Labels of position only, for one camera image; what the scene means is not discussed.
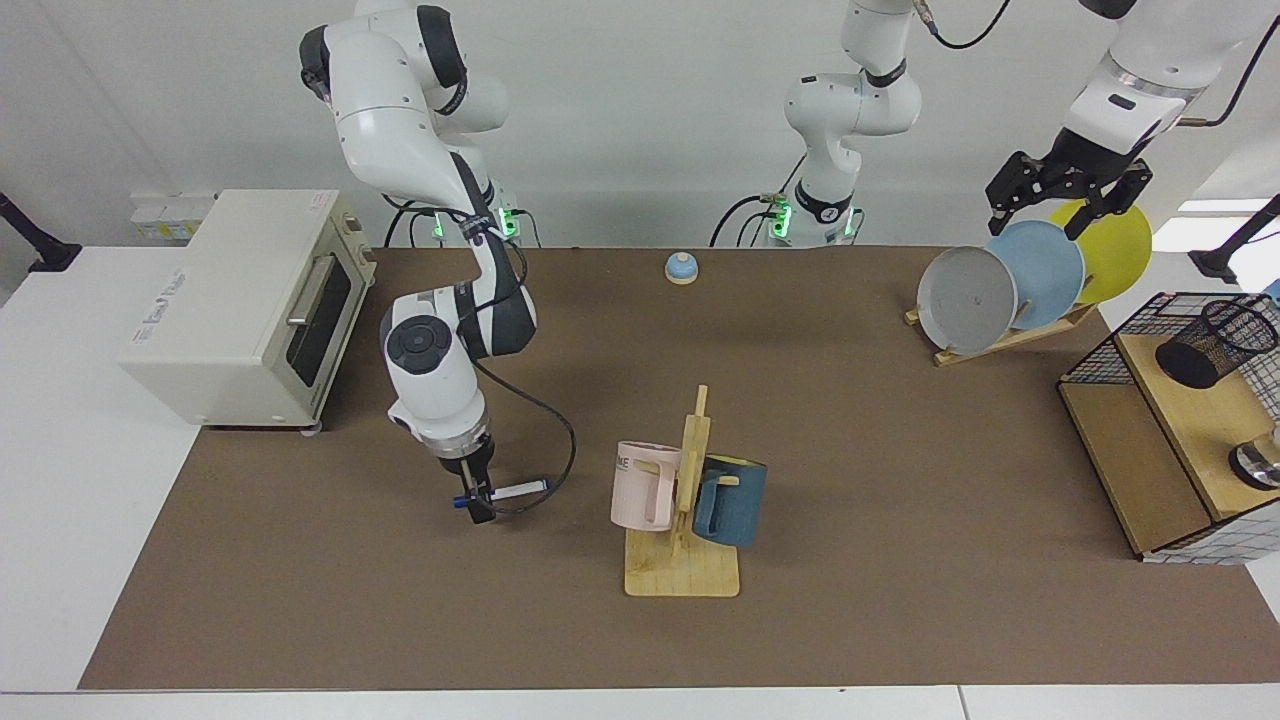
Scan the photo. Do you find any blue and white marker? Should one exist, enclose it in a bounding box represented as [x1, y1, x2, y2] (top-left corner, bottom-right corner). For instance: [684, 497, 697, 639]
[452, 480, 553, 508]

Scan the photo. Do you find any black mesh pen holder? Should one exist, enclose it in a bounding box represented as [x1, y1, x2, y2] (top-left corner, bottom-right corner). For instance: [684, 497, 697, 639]
[1155, 297, 1280, 390]

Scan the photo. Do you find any yellow plate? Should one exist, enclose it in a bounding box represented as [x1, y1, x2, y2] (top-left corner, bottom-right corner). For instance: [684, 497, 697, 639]
[1050, 196, 1153, 306]

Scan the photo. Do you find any light blue plate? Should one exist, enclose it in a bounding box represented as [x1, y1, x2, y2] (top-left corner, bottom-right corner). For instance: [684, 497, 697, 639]
[985, 219, 1086, 331]

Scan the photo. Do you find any grey plate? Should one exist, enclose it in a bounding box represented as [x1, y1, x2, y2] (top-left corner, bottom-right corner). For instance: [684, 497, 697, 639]
[916, 246, 1019, 356]

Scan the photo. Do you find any pink mug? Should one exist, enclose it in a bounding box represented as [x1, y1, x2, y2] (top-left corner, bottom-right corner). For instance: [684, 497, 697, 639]
[610, 440, 683, 533]

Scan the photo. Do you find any wooden plate rack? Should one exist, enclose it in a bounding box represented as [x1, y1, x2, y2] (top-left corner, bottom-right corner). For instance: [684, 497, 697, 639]
[905, 300, 1098, 368]

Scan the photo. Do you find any wooden cup stand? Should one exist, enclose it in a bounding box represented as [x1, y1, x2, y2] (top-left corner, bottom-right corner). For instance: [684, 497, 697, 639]
[624, 384, 742, 599]

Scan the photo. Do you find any dark teal mug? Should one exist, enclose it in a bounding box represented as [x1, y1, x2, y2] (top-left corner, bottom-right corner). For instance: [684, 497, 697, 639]
[692, 455, 769, 549]

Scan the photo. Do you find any pale toaster oven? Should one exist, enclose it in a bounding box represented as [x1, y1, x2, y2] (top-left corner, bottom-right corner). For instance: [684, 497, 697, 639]
[118, 189, 378, 433]

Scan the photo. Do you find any glass lid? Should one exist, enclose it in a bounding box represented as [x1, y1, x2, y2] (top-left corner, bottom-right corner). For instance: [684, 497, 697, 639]
[1229, 425, 1280, 491]

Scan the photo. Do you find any brown table cloth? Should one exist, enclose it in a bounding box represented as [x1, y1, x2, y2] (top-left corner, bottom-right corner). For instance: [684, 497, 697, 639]
[78, 247, 1280, 691]

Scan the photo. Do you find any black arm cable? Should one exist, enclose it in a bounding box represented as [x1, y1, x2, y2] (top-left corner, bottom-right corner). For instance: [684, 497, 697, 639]
[470, 355, 578, 516]
[920, 0, 1280, 128]

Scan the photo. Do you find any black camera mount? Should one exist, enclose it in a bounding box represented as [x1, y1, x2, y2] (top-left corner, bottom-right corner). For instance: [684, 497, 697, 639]
[0, 192, 83, 273]
[1188, 195, 1280, 284]

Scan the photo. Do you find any black base cable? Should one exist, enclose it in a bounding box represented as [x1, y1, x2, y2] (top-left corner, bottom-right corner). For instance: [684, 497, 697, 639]
[383, 195, 441, 248]
[710, 155, 793, 248]

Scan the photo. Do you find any wire basket with wooden floor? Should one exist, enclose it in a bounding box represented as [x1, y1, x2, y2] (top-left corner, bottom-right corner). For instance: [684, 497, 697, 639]
[1058, 291, 1280, 566]

